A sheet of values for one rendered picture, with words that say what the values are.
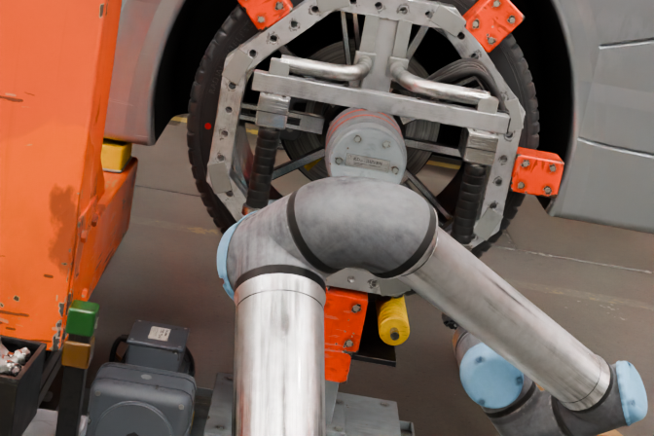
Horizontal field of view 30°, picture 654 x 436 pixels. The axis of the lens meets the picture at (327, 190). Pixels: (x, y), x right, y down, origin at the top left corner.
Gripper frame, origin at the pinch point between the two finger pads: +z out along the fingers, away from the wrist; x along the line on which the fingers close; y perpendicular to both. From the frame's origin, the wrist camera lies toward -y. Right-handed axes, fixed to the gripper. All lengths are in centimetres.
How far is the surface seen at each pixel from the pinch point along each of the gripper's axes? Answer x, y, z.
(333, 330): -24.1, -5.2, 6.2
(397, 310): -13.1, 0.4, 11.5
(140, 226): -100, -15, 208
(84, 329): -41, -42, -45
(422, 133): 9.1, -20.2, 33.1
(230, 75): -11, -54, 7
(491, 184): 15.3, -10.7, 7.0
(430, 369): -34, 56, 121
